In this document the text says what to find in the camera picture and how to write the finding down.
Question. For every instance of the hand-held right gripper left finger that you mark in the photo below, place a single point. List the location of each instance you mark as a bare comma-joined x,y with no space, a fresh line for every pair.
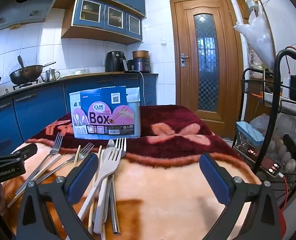
84,177

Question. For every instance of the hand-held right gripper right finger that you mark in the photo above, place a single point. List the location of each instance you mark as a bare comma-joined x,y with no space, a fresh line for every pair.
214,180

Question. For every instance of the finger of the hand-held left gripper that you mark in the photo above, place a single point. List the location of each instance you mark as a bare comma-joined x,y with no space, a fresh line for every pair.
25,151

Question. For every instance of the printed chopstick box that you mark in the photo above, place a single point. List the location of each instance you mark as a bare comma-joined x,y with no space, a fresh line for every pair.
105,115

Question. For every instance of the silver fork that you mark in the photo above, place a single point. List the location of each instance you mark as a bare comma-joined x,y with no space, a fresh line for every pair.
57,142
86,149

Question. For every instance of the white plastic fork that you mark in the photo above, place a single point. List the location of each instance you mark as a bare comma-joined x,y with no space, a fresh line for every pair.
111,156

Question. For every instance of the blue base cabinets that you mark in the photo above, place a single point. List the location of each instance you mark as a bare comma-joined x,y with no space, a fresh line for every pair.
38,107

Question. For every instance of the red floral blanket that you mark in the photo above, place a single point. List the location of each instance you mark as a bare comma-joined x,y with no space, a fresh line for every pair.
163,192

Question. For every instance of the light blue packet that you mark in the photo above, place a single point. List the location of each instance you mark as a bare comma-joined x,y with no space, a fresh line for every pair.
251,132

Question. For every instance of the gas stove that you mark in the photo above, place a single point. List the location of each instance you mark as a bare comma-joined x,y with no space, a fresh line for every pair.
23,86

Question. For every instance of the pile of white eggs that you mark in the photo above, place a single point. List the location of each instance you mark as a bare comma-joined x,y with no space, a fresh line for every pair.
285,156

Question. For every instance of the dark metal wok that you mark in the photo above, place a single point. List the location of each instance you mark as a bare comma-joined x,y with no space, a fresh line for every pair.
25,74

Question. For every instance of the steel kettle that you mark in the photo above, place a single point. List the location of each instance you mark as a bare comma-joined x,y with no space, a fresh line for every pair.
50,75

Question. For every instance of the metal spatula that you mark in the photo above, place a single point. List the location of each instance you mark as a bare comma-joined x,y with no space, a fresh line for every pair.
21,61

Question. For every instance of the wooden door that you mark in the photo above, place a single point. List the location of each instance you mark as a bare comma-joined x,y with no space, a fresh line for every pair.
185,92

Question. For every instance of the glass jars group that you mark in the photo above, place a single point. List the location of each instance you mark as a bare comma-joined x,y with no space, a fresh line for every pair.
75,72

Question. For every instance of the black air fryer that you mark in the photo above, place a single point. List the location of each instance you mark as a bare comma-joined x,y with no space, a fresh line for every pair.
114,61

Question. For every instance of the pot with wooden lid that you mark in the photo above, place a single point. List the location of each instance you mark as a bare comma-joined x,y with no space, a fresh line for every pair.
140,62

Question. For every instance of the grey range hood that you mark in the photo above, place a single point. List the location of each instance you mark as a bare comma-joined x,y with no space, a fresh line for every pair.
25,10

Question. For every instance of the white plastic bag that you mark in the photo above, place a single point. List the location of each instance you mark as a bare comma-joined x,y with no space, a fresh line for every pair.
260,37

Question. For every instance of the white light switch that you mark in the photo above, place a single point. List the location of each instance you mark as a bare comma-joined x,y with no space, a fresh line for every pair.
164,42

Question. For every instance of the glass door wall cabinet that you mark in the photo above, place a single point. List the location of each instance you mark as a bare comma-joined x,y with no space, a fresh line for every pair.
103,16

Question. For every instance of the wooden wall shelf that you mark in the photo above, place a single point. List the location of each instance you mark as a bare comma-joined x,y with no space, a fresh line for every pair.
246,2

